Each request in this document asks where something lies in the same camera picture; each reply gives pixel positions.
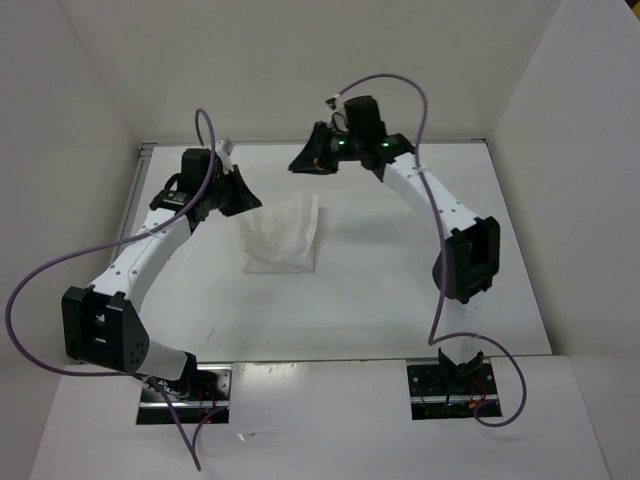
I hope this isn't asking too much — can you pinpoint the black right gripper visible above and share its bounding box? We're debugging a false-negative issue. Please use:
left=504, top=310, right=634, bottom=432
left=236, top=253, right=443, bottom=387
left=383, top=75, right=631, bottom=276
left=288, top=121, right=362, bottom=176

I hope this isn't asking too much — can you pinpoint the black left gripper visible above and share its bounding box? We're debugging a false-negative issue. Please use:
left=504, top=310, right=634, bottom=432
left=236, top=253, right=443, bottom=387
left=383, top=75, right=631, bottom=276
left=204, top=164, right=262, bottom=217

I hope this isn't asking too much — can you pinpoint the white pleated skirt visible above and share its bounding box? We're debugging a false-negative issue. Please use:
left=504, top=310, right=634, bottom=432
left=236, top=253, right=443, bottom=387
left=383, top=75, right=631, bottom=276
left=236, top=192, right=320, bottom=275

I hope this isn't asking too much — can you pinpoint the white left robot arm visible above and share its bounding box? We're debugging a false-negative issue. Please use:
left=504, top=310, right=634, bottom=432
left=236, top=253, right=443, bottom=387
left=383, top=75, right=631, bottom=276
left=61, top=140, right=262, bottom=400

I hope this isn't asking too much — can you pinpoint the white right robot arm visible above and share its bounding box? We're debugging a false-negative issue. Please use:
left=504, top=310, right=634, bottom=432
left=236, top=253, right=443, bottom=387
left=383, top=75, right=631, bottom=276
left=288, top=95, right=501, bottom=393

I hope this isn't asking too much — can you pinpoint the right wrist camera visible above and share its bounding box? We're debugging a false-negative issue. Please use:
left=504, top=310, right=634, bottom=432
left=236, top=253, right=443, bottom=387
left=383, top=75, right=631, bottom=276
left=325, top=94, right=348, bottom=133

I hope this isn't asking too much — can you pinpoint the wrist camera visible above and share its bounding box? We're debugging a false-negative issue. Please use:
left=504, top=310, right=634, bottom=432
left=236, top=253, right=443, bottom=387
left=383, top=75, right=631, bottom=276
left=215, top=138, right=234, bottom=175
left=325, top=94, right=348, bottom=133

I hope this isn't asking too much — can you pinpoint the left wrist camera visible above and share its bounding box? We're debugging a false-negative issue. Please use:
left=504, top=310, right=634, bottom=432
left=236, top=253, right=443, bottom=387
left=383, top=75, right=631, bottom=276
left=215, top=138, right=234, bottom=175

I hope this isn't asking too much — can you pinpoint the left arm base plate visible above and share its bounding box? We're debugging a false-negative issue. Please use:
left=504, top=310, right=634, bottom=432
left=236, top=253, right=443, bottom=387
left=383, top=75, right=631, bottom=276
left=136, top=363, right=233, bottom=425

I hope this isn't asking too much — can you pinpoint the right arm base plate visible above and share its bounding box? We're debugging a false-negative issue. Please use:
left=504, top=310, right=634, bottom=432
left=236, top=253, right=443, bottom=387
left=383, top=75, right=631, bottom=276
left=406, top=360, right=502, bottom=421

